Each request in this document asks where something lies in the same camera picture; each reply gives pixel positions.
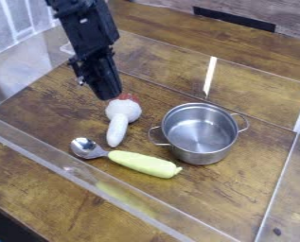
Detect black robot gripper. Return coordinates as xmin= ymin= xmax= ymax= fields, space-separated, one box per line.
xmin=44 ymin=0 xmax=122 ymax=100

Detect white red toy mushroom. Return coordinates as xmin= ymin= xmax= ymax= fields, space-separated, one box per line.
xmin=105 ymin=93 xmax=142 ymax=147

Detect stainless steel pot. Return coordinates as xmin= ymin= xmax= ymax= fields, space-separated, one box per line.
xmin=149 ymin=103 xmax=249 ymax=165

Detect clear acrylic enclosure panel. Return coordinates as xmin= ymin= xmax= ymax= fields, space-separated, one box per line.
xmin=0 ymin=29 xmax=300 ymax=242

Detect black wall baseboard strip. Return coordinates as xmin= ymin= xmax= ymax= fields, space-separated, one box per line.
xmin=193 ymin=6 xmax=276 ymax=32

